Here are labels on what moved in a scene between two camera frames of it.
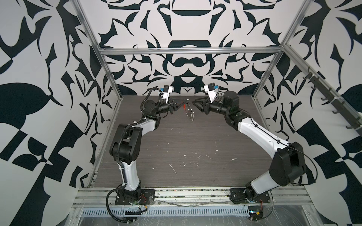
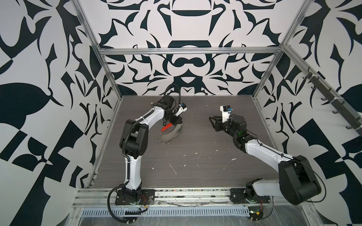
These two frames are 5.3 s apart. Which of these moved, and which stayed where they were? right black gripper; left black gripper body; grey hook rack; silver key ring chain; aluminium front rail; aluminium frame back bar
Moved: silver key ring chain; right black gripper; left black gripper body
Stayed: aluminium frame back bar; grey hook rack; aluminium front rail
